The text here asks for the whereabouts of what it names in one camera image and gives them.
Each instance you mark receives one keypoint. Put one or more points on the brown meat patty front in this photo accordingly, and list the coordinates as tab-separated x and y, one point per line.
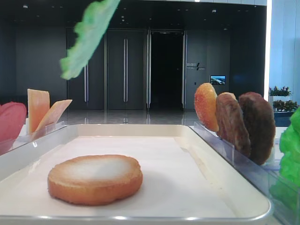
231	124

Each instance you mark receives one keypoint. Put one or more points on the brown meat patty back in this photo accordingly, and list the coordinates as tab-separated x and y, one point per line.
259	121

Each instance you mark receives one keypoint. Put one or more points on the clear holder with cheese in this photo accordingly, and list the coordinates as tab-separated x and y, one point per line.
26	137

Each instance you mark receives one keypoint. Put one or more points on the orange cheese slice back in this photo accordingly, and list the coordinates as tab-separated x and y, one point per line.
38	106

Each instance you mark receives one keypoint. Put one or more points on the upright bread slice right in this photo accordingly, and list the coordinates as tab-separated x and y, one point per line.
205	106

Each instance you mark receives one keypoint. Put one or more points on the round bread slice on tray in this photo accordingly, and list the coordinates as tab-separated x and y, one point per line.
95	179

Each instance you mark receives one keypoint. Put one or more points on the orange cheese slice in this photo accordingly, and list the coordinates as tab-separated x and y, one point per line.
38	106
51	117

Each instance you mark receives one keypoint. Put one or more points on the orange cheese slice front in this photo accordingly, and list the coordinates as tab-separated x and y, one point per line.
51	117

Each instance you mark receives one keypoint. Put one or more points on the clear holder right side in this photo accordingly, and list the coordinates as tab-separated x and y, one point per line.
261	176

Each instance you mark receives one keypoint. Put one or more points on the brown meat patty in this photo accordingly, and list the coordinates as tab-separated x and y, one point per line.
231	124
259	121

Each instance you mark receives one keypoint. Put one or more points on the green lettuce leaf right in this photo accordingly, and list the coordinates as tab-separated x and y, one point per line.
289	164

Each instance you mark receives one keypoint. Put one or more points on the green lettuce leaf airborne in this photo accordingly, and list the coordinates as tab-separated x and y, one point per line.
89	30

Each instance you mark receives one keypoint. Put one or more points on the red tomato slice front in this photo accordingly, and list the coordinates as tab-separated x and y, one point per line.
12	119

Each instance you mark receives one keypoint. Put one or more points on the white rectangular tray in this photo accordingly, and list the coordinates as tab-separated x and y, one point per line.
185	181

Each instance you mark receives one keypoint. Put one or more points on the flower planter box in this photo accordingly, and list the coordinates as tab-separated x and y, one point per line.
280	98

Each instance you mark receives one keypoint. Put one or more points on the wall monitor screen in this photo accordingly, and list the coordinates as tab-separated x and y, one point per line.
217	79

